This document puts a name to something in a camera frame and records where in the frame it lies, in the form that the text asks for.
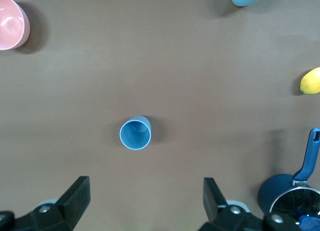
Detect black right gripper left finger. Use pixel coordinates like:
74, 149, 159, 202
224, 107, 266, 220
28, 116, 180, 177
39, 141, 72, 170
0, 176, 91, 231

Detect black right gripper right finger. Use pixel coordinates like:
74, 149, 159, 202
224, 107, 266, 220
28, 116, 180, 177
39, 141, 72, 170
197, 177, 301, 231

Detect dark blue saucepan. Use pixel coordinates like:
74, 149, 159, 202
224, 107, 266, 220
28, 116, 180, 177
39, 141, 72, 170
257, 127, 320, 231

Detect glass lid with blue knob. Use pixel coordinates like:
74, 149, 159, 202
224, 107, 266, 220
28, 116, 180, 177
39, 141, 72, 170
269, 185, 320, 231

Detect yellow lemon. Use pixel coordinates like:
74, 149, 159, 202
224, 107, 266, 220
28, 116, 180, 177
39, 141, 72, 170
299, 67, 320, 95

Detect pink bowl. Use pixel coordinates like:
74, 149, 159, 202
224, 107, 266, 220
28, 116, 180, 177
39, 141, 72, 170
0, 0, 31, 51

